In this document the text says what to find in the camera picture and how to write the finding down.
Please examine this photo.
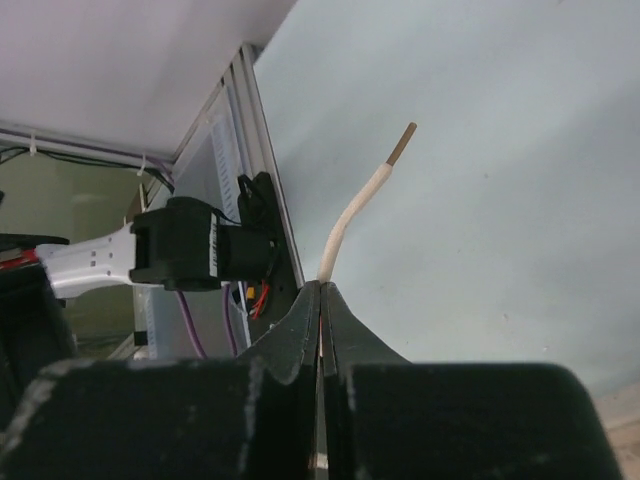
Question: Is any white slotted cable duct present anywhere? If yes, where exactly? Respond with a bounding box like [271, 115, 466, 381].
[134, 119, 250, 359]

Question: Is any white shoelace of sneaker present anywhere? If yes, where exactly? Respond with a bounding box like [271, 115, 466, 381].
[316, 122, 417, 283]

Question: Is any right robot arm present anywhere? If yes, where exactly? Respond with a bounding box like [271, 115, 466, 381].
[1, 197, 622, 479]

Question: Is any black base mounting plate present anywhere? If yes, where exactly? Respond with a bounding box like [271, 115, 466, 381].
[237, 172, 299, 344]

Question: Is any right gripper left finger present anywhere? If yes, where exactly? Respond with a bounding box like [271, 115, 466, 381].
[1, 281, 320, 479]

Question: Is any aluminium side rail right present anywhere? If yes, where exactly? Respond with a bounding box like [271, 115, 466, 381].
[221, 43, 304, 287]

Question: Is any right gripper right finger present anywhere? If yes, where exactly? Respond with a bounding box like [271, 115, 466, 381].
[320, 283, 622, 479]

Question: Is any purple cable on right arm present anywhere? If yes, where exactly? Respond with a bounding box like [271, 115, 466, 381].
[172, 287, 241, 360]

